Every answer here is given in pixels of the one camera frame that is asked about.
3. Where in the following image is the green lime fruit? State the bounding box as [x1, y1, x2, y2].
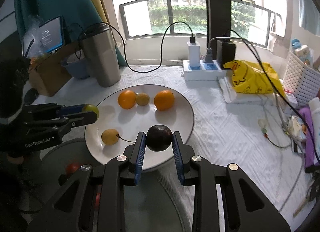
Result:
[81, 104, 99, 119]

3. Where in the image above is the yellow small fruit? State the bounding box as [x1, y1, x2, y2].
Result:
[136, 93, 150, 106]
[101, 129, 119, 146]

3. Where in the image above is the orange tangerine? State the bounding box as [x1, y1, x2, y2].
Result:
[153, 90, 175, 111]
[118, 90, 137, 109]

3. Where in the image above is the dark plum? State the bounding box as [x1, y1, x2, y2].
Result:
[145, 125, 172, 152]

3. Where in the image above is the red tomato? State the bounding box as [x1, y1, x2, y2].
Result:
[65, 163, 81, 175]
[95, 192, 101, 210]

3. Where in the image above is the brown cardboard box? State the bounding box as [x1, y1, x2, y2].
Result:
[29, 42, 78, 96]

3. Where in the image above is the blue plastic bowl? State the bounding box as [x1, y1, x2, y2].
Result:
[61, 50, 90, 80]

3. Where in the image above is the white plate dark rim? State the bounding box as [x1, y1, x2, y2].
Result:
[85, 84, 194, 164]

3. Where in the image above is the clear plastic fruit bag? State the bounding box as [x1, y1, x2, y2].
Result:
[22, 16, 48, 59]

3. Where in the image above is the round grey placemat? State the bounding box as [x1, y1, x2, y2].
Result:
[21, 138, 193, 232]

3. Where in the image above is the stainless steel tumbler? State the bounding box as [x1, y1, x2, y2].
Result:
[79, 22, 120, 87]

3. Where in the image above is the tablet screen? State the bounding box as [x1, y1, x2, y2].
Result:
[39, 16, 65, 53]

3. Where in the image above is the teal curtain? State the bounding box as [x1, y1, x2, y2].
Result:
[13, 0, 127, 67]

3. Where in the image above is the purple pouch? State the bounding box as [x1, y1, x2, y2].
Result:
[299, 106, 319, 173]

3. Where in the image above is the white spray bottle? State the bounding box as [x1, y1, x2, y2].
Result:
[309, 97, 320, 156]

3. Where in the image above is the yellow plastic bag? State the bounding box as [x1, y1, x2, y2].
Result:
[223, 60, 285, 97]

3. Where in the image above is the white power strip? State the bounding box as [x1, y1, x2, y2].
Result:
[181, 60, 227, 81]

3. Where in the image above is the white plastic basket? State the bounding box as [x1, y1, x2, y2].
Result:
[283, 51, 319, 106]

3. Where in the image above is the white usb charger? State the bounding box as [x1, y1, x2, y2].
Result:
[187, 41, 200, 68]

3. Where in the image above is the balcony railing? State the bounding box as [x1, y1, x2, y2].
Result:
[119, 0, 283, 48]

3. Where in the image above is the black power adapter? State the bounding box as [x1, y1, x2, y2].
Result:
[216, 40, 236, 70]

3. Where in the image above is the black charging cable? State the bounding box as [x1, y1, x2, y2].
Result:
[109, 21, 196, 74]

